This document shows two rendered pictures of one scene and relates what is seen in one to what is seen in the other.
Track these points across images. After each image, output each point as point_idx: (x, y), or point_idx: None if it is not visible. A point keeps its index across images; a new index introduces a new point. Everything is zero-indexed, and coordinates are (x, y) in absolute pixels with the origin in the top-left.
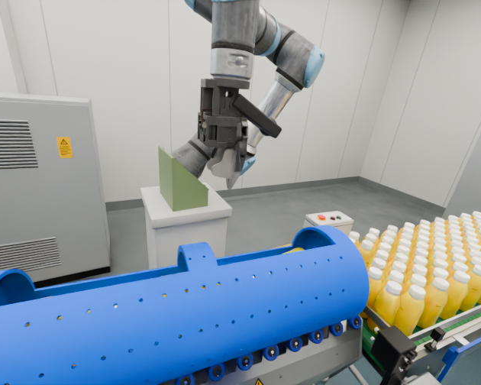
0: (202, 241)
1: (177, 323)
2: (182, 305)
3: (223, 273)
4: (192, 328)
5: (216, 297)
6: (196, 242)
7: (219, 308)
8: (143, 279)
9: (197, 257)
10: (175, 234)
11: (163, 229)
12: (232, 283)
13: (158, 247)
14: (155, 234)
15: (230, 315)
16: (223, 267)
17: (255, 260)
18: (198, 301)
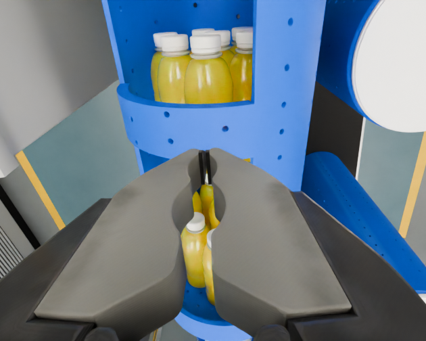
0: None
1: (300, 158)
2: (291, 159)
3: (271, 95)
4: (305, 137)
5: (297, 108)
6: (0, 51)
7: (305, 101)
8: (147, 166)
9: (226, 141)
10: (5, 107)
11: (7, 141)
12: (289, 77)
13: (38, 133)
14: (20, 151)
15: (312, 79)
16: (260, 93)
17: (261, 5)
18: (293, 137)
